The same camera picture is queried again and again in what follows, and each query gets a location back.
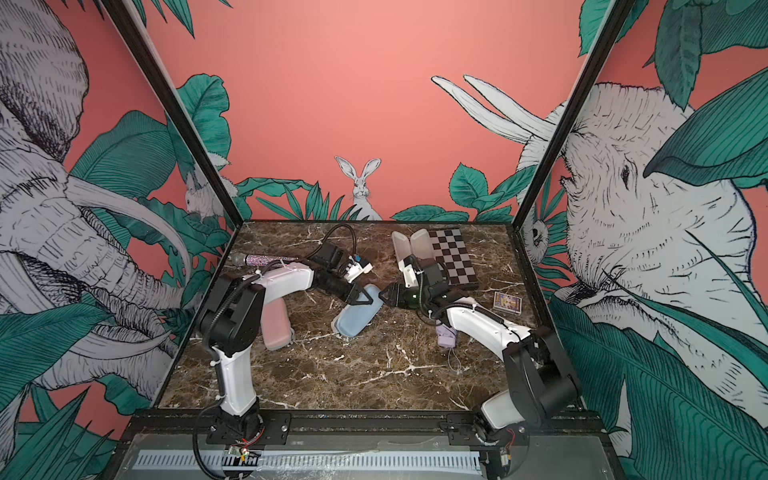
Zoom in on blue zippered umbrella case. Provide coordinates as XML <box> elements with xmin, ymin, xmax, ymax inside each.
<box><xmin>331</xmin><ymin>284</ymin><xmax>383</xmax><ymax>338</ymax></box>

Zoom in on pink zippered umbrella case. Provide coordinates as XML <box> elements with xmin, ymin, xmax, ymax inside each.
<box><xmin>261</xmin><ymin>298</ymin><xmax>294</xmax><ymax>351</ymax></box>

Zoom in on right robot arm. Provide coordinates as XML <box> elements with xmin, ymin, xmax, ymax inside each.
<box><xmin>380</xmin><ymin>255</ymin><xmax>581</xmax><ymax>442</ymax></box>

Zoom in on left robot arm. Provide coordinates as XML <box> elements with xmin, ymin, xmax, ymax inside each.
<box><xmin>198</xmin><ymin>244</ymin><xmax>380</xmax><ymax>439</ymax></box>

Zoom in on purple zippered umbrella case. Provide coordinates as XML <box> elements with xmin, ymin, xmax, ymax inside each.
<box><xmin>391</xmin><ymin>229</ymin><xmax>434</xmax><ymax>270</ymax></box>

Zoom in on purple folded umbrella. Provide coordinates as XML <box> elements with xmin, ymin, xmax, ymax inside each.
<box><xmin>435</xmin><ymin>324</ymin><xmax>458</xmax><ymax>350</ymax></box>

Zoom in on checkered chess board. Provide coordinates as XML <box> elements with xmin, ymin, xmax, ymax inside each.
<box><xmin>428</xmin><ymin>228</ymin><xmax>479</xmax><ymax>290</ymax></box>

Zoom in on small card box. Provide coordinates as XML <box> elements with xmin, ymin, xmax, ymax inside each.
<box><xmin>493</xmin><ymin>291</ymin><xmax>522</xmax><ymax>315</ymax></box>

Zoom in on glittery purple bottle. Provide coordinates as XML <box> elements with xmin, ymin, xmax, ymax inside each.
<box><xmin>227</xmin><ymin>252</ymin><xmax>297</xmax><ymax>269</ymax></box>

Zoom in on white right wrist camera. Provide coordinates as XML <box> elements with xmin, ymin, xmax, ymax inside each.
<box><xmin>398</xmin><ymin>255</ymin><xmax>419</xmax><ymax>288</ymax></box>

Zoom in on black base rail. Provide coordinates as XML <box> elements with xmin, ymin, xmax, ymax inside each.
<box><xmin>122</xmin><ymin>409</ymin><xmax>607</xmax><ymax>448</ymax></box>

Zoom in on white perforated cable duct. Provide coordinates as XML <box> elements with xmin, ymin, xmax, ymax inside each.
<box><xmin>131</xmin><ymin>449</ymin><xmax>483</xmax><ymax>473</ymax></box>

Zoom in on left black frame post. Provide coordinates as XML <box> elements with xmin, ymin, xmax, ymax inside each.
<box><xmin>101</xmin><ymin>0</ymin><xmax>244</xmax><ymax>231</ymax></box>

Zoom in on black frame post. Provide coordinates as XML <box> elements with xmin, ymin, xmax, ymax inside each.
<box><xmin>512</xmin><ymin>0</ymin><xmax>634</xmax><ymax>232</ymax></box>
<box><xmin>101</xmin><ymin>0</ymin><xmax>244</xmax><ymax>231</ymax></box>

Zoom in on right black frame post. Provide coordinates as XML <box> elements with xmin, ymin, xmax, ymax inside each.
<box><xmin>512</xmin><ymin>0</ymin><xmax>634</xmax><ymax>232</ymax></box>

